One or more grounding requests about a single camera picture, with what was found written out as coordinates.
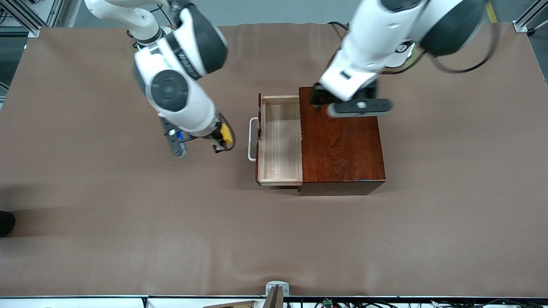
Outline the light wood drawer white handle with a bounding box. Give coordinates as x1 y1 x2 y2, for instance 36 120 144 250
248 93 304 187

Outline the dark brown wooden cabinet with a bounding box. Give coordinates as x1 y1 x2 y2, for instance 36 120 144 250
298 86 387 196

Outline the brown table cloth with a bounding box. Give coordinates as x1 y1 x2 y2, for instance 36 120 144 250
0 22 548 298

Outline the black shoe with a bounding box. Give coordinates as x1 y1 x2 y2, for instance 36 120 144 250
0 211 16 237

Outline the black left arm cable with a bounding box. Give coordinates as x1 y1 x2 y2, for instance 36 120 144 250
429 17 500 74

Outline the grey metal bracket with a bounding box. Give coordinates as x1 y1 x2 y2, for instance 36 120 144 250
263 281 290 308

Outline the aluminium frame profile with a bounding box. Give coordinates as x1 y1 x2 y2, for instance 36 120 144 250
0 0 65 38
513 0 548 36

